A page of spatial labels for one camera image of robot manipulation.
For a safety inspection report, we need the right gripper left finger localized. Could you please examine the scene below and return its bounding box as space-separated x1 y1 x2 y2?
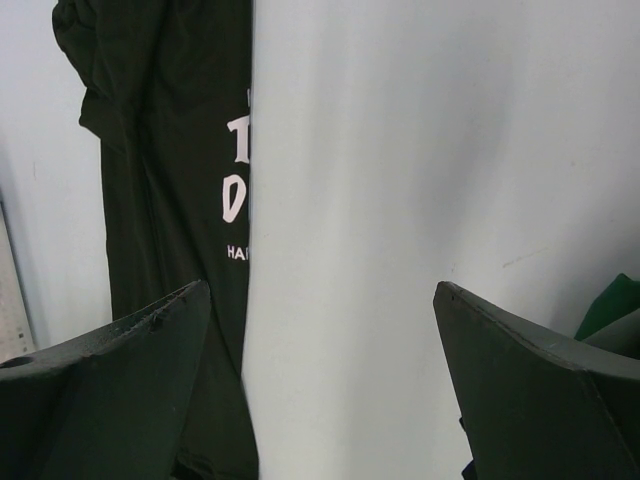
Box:
1 281 210 479

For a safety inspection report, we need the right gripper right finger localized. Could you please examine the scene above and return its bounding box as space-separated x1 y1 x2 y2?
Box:
432 280 640 480

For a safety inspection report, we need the white plastic basket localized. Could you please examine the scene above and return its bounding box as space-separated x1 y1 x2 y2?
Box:
0 208 35 368

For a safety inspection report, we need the black printed t shirt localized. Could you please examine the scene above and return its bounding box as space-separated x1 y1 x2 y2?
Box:
52 1 259 479

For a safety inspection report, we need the green folded shirt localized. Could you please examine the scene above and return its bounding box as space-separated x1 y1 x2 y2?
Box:
575 274 639 340

